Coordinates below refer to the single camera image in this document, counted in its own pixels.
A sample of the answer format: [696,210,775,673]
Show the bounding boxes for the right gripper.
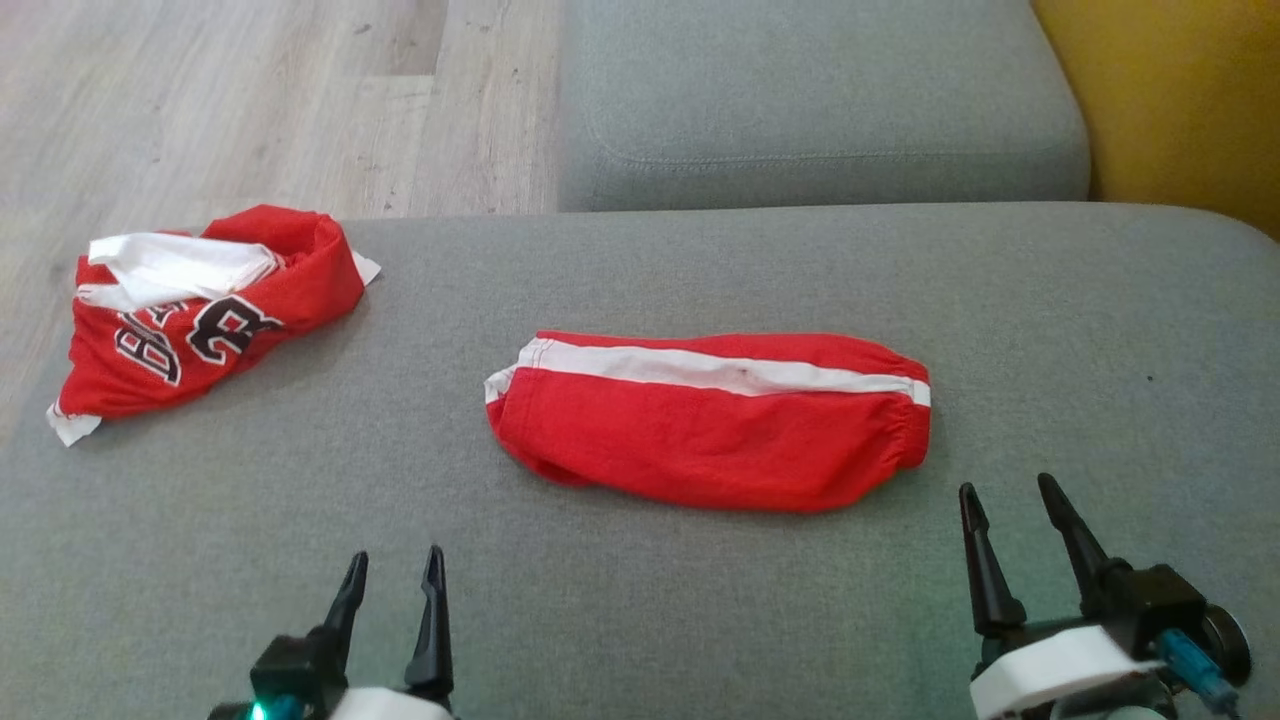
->
[958,473,1171,720]

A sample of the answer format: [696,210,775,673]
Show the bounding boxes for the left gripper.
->
[322,545,459,720]

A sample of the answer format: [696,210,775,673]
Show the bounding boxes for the red jersey with number 23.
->
[45,204,383,448]

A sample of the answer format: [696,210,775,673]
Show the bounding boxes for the red shorts with white stripe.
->
[484,331,933,515]

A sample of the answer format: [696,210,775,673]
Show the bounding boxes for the yellow sofa back cushion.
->
[1032,0,1280,241]

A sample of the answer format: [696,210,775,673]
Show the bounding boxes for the grey sofa seat cushion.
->
[557,0,1091,213]

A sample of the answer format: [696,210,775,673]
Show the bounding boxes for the right blue-plug camera cable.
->
[1157,628,1243,719]

